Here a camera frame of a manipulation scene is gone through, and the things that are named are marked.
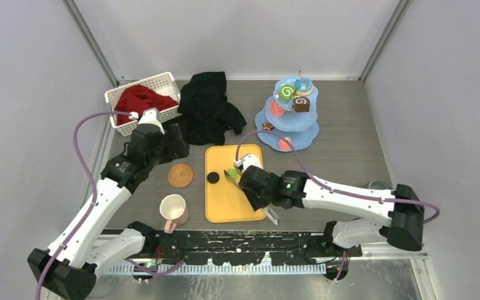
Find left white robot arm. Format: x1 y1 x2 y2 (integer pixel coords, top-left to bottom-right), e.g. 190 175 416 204
27 121 189 299

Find metal tongs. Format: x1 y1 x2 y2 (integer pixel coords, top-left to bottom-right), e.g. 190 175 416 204
224 168 280 225

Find white plastic basket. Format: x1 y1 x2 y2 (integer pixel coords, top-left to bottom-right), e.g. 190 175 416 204
104 72 181 122

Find green round macaron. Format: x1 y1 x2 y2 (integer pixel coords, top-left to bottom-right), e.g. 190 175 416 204
226 168 241 180

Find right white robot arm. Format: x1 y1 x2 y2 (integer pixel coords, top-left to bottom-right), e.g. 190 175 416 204
239 166 424 257

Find black cloth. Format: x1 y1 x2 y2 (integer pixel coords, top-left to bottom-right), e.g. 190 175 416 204
177 71 247 146

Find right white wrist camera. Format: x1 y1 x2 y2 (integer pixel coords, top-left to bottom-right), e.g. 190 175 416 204
234 154 263 174

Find pink swirl roll cake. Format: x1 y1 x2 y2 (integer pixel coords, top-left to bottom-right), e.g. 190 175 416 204
269 101 286 118

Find black round cookie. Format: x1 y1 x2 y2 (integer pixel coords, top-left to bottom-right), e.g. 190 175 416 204
206 172 220 184

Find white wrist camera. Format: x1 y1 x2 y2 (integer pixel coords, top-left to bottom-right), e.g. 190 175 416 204
137 108 165 134
234 154 263 174

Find red cloth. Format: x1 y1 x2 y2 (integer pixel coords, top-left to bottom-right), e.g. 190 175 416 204
115 84 178 114

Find woven coaster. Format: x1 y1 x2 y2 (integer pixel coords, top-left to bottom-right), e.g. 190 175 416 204
167 164 194 188

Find yellow tray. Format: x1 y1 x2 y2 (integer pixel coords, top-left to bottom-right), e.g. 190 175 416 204
204 145 266 223

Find red round cake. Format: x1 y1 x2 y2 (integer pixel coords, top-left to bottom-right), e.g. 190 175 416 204
277 136 293 151

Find pink mug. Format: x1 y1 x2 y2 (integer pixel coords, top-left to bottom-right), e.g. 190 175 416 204
159 194 189 234

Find green roll cake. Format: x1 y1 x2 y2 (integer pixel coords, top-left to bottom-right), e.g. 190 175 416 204
277 84 296 104

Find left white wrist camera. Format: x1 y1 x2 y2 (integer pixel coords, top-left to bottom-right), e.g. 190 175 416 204
137 108 165 134

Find chocolate swirl roll cake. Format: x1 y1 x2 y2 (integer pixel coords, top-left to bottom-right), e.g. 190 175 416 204
292 96 311 113

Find brown star cookie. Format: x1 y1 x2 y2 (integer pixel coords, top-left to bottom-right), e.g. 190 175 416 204
261 122 274 131

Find blue three-tier cake stand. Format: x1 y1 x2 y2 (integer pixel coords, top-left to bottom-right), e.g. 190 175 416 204
254 71 319 150

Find blue donut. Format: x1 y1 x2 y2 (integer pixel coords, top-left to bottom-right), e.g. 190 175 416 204
294 77 314 96

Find grey metal cup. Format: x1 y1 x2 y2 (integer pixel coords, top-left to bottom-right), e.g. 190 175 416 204
367 180 392 190

